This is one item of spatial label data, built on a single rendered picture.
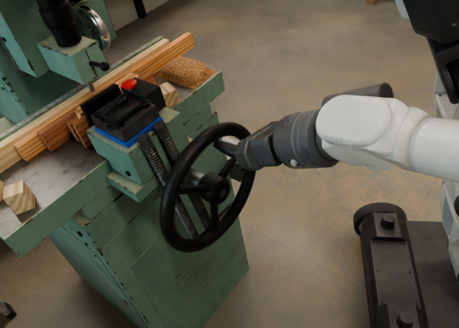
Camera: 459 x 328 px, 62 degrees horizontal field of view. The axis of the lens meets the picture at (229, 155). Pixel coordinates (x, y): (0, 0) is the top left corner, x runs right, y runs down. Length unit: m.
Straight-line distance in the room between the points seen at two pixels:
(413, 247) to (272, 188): 0.69
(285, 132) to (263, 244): 1.14
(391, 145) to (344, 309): 1.14
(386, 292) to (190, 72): 0.91
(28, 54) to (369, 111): 0.73
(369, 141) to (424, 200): 1.44
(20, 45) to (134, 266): 0.57
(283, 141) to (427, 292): 0.96
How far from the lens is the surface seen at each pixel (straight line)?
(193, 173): 0.82
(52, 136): 0.89
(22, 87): 1.08
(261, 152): 0.62
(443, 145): 0.44
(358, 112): 0.48
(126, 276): 1.03
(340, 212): 1.77
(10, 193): 0.78
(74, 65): 0.85
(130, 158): 0.72
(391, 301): 1.37
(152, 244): 1.03
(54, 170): 0.85
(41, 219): 0.79
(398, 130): 0.46
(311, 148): 0.55
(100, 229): 0.89
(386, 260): 1.44
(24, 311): 1.88
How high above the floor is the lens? 1.40
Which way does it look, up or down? 43 degrees down
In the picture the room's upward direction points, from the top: 11 degrees counter-clockwise
